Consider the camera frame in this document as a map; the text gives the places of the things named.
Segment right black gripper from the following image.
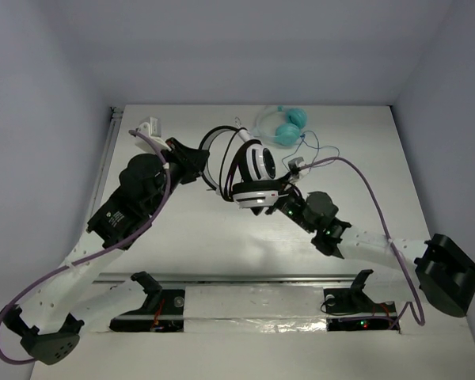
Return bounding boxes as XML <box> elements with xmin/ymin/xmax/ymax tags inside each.
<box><xmin>239</xmin><ymin>173</ymin><xmax>316</xmax><ymax>234</ymax></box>

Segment black and white headphones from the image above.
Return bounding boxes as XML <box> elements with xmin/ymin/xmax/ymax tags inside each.
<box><xmin>199</xmin><ymin>126</ymin><xmax>293</xmax><ymax>210</ymax></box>

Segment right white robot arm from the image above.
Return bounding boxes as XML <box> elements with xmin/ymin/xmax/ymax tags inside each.
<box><xmin>252</xmin><ymin>188</ymin><xmax>475</xmax><ymax>317</ymax></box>

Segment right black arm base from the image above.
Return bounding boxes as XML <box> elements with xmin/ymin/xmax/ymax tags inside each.
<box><xmin>320</xmin><ymin>288</ymin><xmax>401</xmax><ymax>332</ymax></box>

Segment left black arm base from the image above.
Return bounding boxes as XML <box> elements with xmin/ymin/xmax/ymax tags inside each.
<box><xmin>109</xmin><ymin>289</ymin><xmax>185</xmax><ymax>333</ymax></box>

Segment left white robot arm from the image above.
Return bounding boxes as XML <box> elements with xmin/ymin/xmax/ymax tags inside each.
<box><xmin>0</xmin><ymin>132</ymin><xmax>210</xmax><ymax>366</ymax></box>

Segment teal headphones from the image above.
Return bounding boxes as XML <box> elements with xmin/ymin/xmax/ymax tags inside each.
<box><xmin>253</xmin><ymin>105</ymin><xmax>308</xmax><ymax>147</ymax></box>

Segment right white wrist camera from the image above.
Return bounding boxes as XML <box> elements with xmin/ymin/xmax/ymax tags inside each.
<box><xmin>287</xmin><ymin>157</ymin><xmax>309</xmax><ymax>184</ymax></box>

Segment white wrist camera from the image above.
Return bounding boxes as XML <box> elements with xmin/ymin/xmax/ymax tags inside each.
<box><xmin>287</xmin><ymin>157</ymin><xmax>309</xmax><ymax>184</ymax></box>
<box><xmin>129</xmin><ymin>116</ymin><xmax>172</xmax><ymax>154</ymax></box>

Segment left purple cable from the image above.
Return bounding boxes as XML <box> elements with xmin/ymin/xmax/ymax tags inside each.
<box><xmin>0</xmin><ymin>129</ymin><xmax>172</xmax><ymax>364</ymax></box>

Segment purple cable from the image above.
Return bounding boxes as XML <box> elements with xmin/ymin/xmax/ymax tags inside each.
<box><xmin>0</xmin><ymin>129</ymin><xmax>172</xmax><ymax>364</ymax></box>
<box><xmin>291</xmin><ymin>157</ymin><xmax>427</xmax><ymax>326</ymax></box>

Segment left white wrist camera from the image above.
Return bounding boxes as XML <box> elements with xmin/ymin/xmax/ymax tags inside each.
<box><xmin>129</xmin><ymin>116</ymin><xmax>172</xmax><ymax>154</ymax></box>

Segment aluminium rail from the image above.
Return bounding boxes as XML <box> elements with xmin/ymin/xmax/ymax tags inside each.
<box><xmin>94</xmin><ymin>272</ymin><xmax>365</xmax><ymax>287</ymax></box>

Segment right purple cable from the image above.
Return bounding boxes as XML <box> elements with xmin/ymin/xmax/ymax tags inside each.
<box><xmin>291</xmin><ymin>157</ymin><xmax>427</xmax><ymax>326</ymax></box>

